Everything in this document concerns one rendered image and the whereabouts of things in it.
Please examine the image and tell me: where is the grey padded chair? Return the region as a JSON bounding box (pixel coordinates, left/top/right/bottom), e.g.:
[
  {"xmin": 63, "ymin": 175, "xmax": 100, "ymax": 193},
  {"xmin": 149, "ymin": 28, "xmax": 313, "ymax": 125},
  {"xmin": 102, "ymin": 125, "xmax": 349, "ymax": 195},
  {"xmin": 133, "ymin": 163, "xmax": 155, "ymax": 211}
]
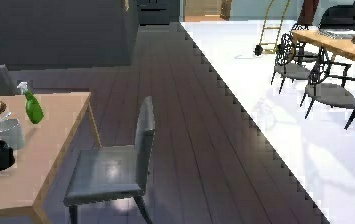
[{"xmin": 63, "ymin": 95, "xmax": 157, "ymax": 224}]

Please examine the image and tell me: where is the dark grey drawer unit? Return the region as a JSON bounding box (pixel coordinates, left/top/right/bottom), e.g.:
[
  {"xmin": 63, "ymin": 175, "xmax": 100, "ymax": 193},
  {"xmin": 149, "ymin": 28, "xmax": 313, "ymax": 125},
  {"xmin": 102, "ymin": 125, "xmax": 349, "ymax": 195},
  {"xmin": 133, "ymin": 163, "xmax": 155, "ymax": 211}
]
[{"xmin": 137, "ymin": 0, "xmax": 181, "ymax": 26}]

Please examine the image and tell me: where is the yellow hand truck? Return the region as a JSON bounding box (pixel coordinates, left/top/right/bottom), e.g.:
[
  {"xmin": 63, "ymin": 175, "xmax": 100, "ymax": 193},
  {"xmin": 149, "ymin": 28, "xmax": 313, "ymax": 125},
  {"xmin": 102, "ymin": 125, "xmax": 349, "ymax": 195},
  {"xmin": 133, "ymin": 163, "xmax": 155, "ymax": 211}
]
[{"xmin": 254, "ymin": 0, "xmax": 291, "ymax": 57}]

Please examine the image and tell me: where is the light wooden dining table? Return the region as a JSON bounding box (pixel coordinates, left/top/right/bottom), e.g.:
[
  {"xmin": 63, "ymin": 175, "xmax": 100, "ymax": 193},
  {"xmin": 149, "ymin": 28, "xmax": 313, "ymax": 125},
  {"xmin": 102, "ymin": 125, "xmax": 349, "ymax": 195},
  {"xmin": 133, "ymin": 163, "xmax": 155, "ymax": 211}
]
[{"xmin": 0, "ymin": 91, "xmax": 103, "ymax": 224}]

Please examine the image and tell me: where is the green spray bottle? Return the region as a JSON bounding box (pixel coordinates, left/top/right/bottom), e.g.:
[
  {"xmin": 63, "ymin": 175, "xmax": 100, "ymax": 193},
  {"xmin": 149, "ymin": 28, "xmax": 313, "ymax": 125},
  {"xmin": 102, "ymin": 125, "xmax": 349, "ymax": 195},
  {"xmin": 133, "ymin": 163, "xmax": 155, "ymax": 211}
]
[{"xmin": 16, "ymin": 81, "xmax": 45, "ymax": 125}]

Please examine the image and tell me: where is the large dark grey cabinet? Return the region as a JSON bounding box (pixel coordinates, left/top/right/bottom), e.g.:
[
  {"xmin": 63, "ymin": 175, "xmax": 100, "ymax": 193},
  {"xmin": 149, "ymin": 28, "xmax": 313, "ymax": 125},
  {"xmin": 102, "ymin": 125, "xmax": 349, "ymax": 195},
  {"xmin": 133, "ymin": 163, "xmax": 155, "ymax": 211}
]
[{"xmin": 0, "ymin": 0, "xmax": 140, "ymax": 70}]

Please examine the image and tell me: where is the wooden table with black legs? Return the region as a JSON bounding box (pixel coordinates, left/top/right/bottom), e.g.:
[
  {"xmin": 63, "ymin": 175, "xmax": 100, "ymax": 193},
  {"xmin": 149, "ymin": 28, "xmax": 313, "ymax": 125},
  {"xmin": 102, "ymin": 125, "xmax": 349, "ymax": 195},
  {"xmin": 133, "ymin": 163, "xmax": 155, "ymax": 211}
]
[{"xmin": 291, "ymin": 29, "xmax": 355, "ymax": 140}]

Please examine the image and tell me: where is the black pot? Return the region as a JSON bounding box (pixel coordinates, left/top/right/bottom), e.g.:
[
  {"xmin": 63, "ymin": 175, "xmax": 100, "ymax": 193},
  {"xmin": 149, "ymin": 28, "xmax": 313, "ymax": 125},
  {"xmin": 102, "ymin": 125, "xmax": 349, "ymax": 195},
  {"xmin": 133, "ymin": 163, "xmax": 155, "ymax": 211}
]
[{"xmin": 0, "ymin": 140, "xmax": 16, "ymax": 172}]

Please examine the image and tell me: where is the black armchair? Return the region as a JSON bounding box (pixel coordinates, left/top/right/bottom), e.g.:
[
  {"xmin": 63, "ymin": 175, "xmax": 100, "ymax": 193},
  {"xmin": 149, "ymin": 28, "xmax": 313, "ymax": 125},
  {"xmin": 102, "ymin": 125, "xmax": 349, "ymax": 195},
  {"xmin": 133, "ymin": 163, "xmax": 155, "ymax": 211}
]
[{"xmin": 318, "ymin": 0, "xmax": 355, "ymax": 31}]

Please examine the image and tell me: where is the black wire-back round chair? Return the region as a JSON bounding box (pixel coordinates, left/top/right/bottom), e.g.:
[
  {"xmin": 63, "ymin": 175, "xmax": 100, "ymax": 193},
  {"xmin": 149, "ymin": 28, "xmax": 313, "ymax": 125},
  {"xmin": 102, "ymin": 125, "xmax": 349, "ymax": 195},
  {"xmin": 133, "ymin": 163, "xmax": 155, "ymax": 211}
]
[
  {"xmin": 299, "ymin": 47, "xmax": 355, "ymax": 131},
  {"xmin": 270, "ymin": 32, "xmax": 319, "ymax": 95}
]

